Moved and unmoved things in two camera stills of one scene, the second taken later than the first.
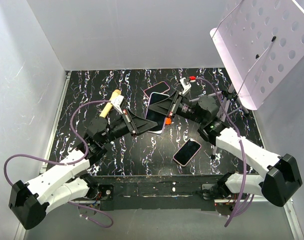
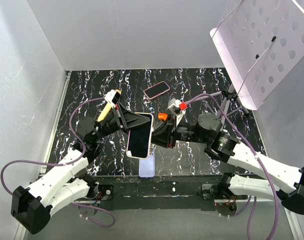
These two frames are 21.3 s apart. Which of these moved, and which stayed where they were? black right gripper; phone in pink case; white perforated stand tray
Moved: black right gripper
Stayed: white perforated stand tray; phone in pink case
